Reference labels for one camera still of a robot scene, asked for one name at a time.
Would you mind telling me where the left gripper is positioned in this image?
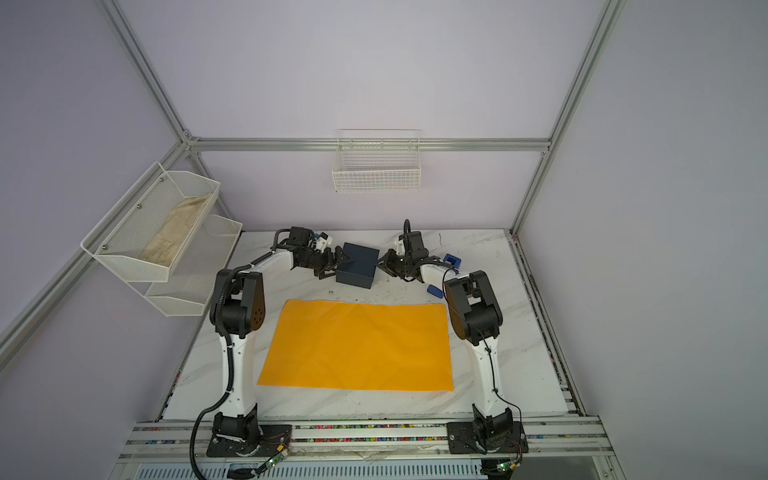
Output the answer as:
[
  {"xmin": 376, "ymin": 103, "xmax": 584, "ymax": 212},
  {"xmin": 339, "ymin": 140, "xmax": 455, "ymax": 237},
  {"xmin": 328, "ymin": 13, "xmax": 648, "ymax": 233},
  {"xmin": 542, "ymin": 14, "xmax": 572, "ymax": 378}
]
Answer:
[{"xmin": 299, "ymin": 245, "xmax": 354, "ymax": 280}]

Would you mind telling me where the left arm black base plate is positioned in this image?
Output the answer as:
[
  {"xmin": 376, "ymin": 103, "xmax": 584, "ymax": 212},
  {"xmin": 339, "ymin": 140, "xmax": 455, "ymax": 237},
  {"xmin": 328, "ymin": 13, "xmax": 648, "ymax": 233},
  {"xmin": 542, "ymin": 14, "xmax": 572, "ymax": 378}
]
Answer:
[{"xmin": 206, "ymin": 424, "xmax": 293, "ymax": 458}]

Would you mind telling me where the white wire wall basket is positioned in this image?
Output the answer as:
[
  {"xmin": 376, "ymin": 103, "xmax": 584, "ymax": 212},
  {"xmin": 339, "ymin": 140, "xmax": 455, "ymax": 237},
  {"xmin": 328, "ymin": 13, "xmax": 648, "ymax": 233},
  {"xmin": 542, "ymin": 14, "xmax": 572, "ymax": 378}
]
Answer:
[{"xmin": 332, "ymin": 129, "xmax": 422, "ymax": 194}]

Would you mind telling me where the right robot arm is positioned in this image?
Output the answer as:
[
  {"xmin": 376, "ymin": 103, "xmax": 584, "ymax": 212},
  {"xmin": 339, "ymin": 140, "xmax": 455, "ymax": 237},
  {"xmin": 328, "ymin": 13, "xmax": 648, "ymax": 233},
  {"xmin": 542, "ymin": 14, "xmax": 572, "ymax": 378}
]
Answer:
[{"xmin": 377, "ymin": 220, "xmax": 521, "ymax": 452}]

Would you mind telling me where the aluminium frame rail front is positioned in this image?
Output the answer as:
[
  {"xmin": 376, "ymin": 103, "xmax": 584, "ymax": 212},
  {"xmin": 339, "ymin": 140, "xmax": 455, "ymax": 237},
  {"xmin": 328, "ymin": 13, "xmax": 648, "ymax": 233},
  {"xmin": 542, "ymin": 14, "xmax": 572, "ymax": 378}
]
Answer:
[{"xmin": 109, "ymin": 416, "xmax": 626, "ymax": 479}]

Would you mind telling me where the blue tape dispenser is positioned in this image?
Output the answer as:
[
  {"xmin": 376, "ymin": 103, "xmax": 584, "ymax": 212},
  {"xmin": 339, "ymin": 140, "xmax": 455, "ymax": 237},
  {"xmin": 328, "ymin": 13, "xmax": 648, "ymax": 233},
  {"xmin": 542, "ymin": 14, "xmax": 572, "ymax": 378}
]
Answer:
[{"xmin": 420, "ymin": 254, "xmax": 462, "ymax": 299}]

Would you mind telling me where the white lower mesh shelf bin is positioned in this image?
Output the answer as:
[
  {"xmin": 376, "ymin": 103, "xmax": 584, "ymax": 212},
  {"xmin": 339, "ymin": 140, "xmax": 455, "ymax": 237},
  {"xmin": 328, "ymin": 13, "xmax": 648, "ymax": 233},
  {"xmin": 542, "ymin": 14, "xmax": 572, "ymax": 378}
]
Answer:
[{"xmin": 144, "ymin": 214, "xmax": 242, "ymax": 317}]

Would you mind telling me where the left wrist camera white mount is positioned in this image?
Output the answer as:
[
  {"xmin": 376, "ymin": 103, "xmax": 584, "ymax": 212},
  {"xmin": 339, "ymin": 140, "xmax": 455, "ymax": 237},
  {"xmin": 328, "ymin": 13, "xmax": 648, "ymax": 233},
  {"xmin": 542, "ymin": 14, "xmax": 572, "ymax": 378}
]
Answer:
[{"xmin": 310, "ymin": 232, "xmax": 333, "ymax": 252}]

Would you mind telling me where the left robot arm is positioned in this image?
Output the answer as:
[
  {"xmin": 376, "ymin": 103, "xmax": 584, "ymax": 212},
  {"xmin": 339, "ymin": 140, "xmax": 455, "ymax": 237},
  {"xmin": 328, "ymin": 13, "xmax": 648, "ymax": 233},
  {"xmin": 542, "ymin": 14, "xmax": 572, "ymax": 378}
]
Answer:
[{"xmin": 209, "ymin": 227, "xmax": 351, "ymax": 444}]

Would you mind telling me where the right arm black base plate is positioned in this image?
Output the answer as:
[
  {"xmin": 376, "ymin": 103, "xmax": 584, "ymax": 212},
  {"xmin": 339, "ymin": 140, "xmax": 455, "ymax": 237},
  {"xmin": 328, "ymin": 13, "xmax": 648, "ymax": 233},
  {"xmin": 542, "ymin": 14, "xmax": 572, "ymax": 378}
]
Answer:
[{"xmin": 446, "ymin": 421, "xmax": 529, "ymax": 455}]

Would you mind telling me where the white mesh shelf bin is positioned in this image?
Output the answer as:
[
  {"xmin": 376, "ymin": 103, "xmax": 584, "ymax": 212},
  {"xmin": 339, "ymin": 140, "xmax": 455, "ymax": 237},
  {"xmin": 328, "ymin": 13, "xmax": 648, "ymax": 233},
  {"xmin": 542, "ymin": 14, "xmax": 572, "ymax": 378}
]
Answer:
[
  {"xmin": 144, "ymin": 214, "xmax": 242, "ymax": 317},
  {"xmin": 80, "ymin": 162, "xmax": 220, "ymax": 283}
]

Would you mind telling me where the dark navy gift box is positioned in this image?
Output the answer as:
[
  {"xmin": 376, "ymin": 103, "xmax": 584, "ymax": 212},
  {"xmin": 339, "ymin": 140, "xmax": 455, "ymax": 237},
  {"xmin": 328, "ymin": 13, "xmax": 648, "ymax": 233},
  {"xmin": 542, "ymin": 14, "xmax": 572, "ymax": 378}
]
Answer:
[{"xmin": 335, "ymin": 242, "xmax": 379, "ymax": 289}]

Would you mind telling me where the beige cloth in bin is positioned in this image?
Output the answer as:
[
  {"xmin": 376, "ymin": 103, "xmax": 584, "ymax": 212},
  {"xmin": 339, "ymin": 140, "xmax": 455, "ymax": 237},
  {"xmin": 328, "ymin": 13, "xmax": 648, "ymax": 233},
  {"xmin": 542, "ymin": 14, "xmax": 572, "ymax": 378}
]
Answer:
[{"xmin": 139, "ymin": 194, "xmax": 211, "ymax": 267}]

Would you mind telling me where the white upper mesh shelf bin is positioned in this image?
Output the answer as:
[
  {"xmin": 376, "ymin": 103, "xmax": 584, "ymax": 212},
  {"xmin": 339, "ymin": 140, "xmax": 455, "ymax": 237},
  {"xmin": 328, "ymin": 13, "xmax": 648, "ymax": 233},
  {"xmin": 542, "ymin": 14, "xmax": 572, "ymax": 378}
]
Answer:
[{"xmin": 80, "ymin": 162, "xmax": 220, "ymax": 283}]

